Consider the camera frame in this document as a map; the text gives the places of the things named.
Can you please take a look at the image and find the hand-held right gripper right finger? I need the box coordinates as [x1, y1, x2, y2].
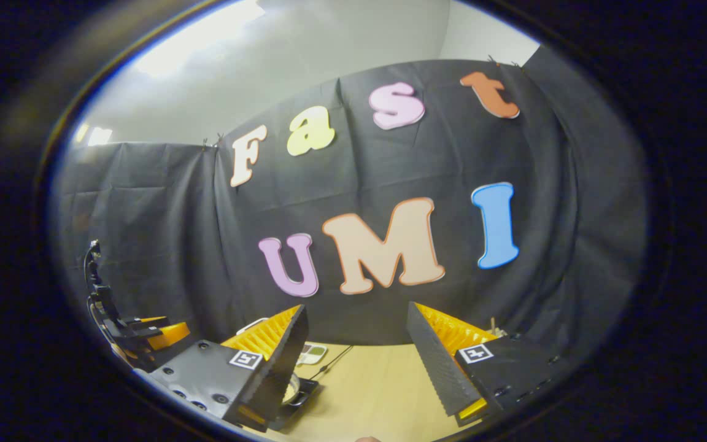
[407, 301, 566, 427]

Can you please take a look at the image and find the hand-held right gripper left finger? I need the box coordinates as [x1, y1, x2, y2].
[148, 304, 309, 430]

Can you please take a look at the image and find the black induction cooktop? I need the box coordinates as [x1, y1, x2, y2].
[268, 379, 320, 430]

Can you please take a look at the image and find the white divided plate with beans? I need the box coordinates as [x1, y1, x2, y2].
[297, 344, 328, 366]

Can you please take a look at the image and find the black backdrop cloth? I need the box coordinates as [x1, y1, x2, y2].
[53, 46, 649, 381]

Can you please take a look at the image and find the black power cable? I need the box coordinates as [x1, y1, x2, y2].
[311, 345, 354, 380]

